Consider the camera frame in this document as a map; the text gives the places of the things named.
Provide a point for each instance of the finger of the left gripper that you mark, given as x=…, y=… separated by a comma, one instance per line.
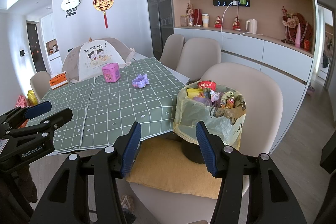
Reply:
x=49, y=125
x=19, y=115

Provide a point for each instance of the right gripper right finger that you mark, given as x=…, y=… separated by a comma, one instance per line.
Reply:
x=271, y=199

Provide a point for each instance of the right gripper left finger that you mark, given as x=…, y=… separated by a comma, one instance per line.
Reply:
x=65, y=200

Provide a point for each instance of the red paper cup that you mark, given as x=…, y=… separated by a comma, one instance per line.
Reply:
x=207, y=85

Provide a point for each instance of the gold snack wrapper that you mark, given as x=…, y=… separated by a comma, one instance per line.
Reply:
x=227, y=100

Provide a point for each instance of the pink long wrapper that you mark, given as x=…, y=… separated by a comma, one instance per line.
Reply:
x=215, y=96

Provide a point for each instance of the yellow trash bag bin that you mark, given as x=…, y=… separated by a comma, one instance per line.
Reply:
x=225, y=123

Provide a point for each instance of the left side beige chair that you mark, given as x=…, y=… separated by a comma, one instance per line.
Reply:
x=40, y=84

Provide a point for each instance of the orange tissue box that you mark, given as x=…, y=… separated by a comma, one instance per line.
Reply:
x=58, y=80

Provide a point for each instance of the white food cover tent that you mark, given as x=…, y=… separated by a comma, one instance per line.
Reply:
x=86, y=61

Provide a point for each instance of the beige chair with bin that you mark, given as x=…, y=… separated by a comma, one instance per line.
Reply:
x=264, y=106

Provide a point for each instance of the yellow seat cushion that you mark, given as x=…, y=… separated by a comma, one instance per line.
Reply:
x=161, y=164

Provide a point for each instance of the pink toy box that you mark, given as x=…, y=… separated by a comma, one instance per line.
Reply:
x=111, y=72

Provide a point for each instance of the green checkered tablecloth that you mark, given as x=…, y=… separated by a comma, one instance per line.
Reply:
x=104, y=111

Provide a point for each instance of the purple toy pot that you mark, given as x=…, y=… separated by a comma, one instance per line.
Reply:
x=140, y=81

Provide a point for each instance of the purple plastic wrapper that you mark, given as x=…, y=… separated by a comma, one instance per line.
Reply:
x=205, y=101

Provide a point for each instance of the red chinese knot ornament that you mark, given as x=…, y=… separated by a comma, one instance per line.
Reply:
x=103, y=6

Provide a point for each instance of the far beige chair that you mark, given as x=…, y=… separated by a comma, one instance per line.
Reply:
x=172, y=51

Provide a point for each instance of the middle beige chair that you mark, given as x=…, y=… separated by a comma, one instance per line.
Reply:
x=197, y=56

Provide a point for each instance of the red flower decoration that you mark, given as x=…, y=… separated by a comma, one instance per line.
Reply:
x=298, y=31

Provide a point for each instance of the white electric kettle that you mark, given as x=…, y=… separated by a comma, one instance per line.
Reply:
x=251, y=26

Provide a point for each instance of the red doll figurine right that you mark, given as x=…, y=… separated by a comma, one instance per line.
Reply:
x=236, y=24

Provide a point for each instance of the red doll figurine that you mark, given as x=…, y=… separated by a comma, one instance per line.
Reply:
x=218, y=22
x=236, y=24

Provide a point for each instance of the red doll figurine left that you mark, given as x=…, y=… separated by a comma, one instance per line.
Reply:
x=218, y=22

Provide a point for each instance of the cream travel cup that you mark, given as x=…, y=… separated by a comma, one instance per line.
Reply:
x=205, y=20

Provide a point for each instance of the black power strip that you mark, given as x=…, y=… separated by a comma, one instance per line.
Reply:
x=224, y=3

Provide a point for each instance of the panda wall clock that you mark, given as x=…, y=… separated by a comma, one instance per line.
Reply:
x=70, y=6

